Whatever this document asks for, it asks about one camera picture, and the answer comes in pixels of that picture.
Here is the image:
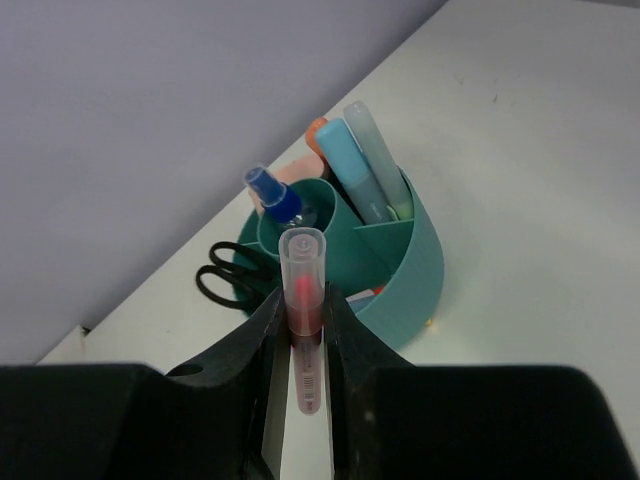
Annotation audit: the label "clear pen cap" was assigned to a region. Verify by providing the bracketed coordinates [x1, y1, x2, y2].
[279, 227, 326, 337]

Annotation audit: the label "pink gel pen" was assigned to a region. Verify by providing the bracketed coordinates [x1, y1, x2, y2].
[285, 275, 324, 415]

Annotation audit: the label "blue highlighter marker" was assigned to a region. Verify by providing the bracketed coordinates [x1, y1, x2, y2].
[315, 118, 392, 224]

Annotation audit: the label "blue cap spray bottle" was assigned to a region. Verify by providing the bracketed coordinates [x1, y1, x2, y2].
[244, 164, 318, 230]

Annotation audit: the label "black handled scissors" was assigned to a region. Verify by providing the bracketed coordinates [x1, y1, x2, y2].
[195, 241, 278, 315]

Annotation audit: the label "green highlighter marker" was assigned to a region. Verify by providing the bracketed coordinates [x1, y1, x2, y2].
[343, 101, 414, 220]

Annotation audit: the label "green round pen holder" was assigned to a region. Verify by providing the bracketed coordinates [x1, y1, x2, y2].
[235, 167, 445, 351]

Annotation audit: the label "orange highlighter marker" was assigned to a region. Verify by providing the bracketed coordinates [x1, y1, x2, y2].
[305, 117, 328, 156]

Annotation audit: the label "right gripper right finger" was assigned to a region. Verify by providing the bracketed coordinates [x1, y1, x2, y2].
[323, 286, 638, 479]

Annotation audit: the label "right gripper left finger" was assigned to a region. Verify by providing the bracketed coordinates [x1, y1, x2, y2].
[1, 291, 285, 479]

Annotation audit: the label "orange red pen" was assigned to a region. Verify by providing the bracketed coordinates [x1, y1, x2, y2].
[346, 285, 385, 304]

